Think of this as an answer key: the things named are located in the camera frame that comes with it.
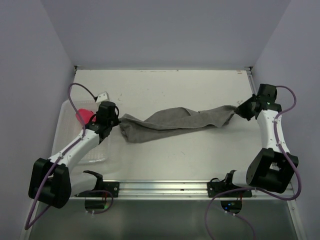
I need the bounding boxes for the pink towel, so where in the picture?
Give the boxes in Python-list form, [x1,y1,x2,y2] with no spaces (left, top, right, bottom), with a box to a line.
[75,108,96,124]

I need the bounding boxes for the grey towel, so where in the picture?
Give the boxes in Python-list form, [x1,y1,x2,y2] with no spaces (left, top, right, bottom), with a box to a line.
[119,105,237,143]

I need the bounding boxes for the clear plastic basket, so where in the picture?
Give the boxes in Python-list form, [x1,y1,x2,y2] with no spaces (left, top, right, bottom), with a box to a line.
[51,100,111,165]

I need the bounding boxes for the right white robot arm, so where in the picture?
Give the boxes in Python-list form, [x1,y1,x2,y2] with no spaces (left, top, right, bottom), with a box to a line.
[222,84,299,197]

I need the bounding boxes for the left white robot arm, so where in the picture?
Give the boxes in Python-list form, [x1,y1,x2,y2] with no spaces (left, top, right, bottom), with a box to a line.
[28,101,120,209]

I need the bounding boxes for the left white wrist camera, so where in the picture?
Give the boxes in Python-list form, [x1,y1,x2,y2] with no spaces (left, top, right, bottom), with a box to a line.
[94,91,110,105]

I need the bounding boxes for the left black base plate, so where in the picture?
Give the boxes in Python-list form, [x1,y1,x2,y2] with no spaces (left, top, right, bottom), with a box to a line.
[75,181,120,199]

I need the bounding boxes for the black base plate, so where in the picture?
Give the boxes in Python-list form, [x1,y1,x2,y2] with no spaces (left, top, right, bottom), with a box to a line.
[206,177,253,198]
[75,181,120,199]

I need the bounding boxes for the aluminium mounting rail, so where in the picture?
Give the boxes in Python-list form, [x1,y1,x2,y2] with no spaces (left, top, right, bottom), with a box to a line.
[31,177,293,201]

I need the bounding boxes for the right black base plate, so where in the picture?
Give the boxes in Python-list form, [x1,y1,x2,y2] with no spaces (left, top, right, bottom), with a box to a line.
[206,177,253,198]

